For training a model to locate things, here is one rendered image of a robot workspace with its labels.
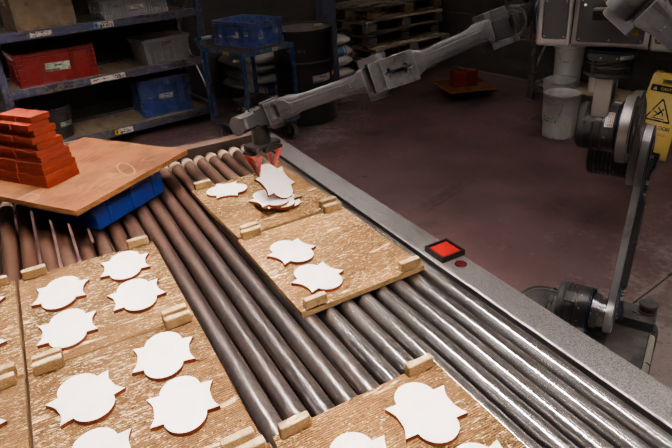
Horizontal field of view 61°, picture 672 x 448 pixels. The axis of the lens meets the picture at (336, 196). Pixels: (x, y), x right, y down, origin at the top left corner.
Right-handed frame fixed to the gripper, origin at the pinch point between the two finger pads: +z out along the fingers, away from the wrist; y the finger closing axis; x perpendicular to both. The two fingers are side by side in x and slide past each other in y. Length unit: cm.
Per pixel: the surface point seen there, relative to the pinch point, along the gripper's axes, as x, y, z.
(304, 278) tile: -41, -28, 10
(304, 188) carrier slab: -3.6, 12.9, 10.9
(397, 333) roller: -69, -29, 14
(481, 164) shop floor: 53, 266, 104
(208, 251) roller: -6.2, -30.7, 12.5
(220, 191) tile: 17.5, -5.5, 9.6
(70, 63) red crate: 367, 121, 21
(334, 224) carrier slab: -28.1, -1.3, 11.2
